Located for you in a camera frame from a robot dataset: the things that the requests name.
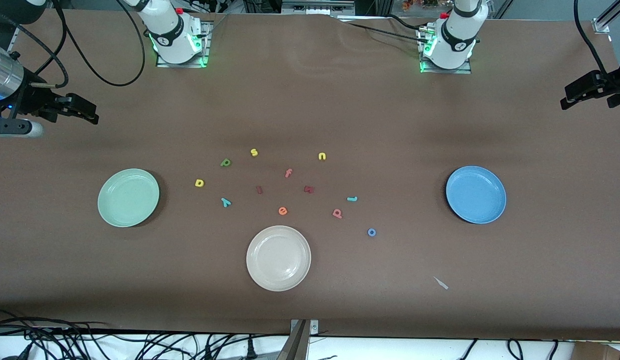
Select grey background equipment box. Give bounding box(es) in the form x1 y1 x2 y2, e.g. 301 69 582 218
281 0 355 16

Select black cable on table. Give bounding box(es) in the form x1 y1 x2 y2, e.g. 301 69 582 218
335 14 430 43

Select light green plate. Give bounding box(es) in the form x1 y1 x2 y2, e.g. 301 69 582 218
97 168 160 228

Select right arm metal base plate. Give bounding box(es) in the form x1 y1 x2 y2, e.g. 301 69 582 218
156 20 211 69

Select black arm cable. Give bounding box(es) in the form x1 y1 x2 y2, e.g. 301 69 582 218
574 0 613 81
0 0 146 90

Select beige plate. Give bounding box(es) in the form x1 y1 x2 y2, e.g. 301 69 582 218
246 225 312 292

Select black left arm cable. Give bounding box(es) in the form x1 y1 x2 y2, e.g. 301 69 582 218
574 0 613 81

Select blue plate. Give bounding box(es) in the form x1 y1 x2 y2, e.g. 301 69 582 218
445 165 507 225

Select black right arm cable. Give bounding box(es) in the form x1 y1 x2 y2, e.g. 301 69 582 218
0 0 146 90

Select black floor cable bundle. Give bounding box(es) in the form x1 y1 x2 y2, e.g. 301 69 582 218
0 309 290 360

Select grey diagonal beam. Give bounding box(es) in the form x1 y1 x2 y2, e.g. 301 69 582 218
276 320 310 360

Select orange background objects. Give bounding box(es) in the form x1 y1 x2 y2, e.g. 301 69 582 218
402 0 440 12

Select brown cardboard box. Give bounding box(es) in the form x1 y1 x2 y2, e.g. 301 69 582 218
571 341 620 360

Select grey metal table bracket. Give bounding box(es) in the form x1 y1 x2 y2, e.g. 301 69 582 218
290 319 319 337

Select short aluminium profile post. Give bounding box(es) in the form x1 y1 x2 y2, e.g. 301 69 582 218
592 0 620 35

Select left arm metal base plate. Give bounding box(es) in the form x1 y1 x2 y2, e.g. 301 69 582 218
419 25 473 75

